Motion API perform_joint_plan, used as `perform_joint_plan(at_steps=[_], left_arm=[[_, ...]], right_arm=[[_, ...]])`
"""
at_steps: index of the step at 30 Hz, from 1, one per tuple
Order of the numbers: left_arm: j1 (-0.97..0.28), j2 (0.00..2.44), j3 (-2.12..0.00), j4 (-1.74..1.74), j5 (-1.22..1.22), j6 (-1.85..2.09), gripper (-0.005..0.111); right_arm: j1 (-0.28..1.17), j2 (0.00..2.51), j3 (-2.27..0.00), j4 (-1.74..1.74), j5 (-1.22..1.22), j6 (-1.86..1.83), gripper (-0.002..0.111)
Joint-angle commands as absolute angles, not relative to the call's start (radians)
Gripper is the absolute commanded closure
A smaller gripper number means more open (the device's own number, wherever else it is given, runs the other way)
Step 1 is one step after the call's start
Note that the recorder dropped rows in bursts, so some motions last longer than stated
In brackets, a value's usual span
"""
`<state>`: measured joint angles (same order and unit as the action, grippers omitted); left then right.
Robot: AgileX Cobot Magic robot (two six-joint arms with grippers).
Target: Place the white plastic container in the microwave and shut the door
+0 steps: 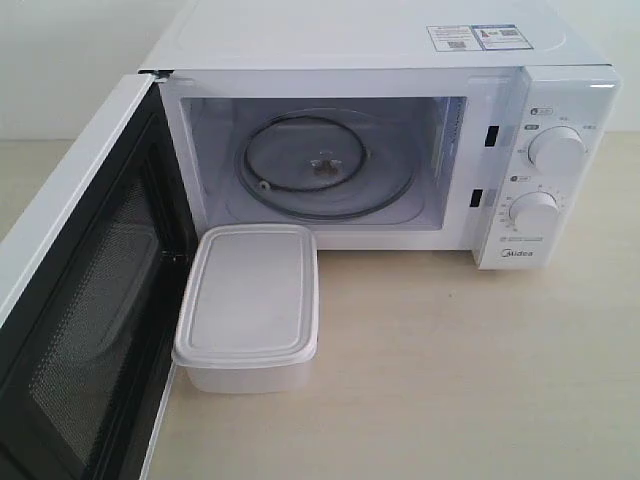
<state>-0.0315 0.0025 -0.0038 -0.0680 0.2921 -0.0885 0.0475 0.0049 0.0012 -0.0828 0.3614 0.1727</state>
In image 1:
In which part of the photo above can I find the white microwave door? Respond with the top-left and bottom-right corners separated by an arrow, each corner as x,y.
1,73 -> 198,479

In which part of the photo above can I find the upper white control knob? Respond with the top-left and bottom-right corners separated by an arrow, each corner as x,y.
528,126 -> 586,176

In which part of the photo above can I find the white lidded plastic container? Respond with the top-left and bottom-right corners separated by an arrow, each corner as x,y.
172,223 -> 319,394

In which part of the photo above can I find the white microwave oven body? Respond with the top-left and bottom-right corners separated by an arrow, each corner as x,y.
140,1 -> 621,270

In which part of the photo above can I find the glass turntable plate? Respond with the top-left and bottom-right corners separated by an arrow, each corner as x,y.
235,108 -> 418,222

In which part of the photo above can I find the lower white timer knob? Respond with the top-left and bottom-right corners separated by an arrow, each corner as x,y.
509,191 -> 559,233

